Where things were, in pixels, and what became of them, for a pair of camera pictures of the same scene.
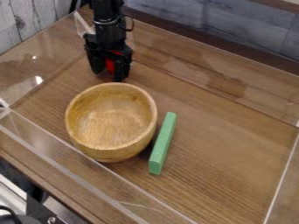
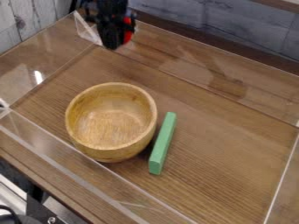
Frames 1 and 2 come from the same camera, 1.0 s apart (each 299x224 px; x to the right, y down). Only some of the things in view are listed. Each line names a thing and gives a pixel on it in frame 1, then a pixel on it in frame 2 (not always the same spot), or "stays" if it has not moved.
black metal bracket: x=41 y=211 stays
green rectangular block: x=162 y=147 stays
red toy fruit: x=110 y=61 → x=127 y=32
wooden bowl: x=111 y=118 stays
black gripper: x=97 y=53 → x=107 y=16
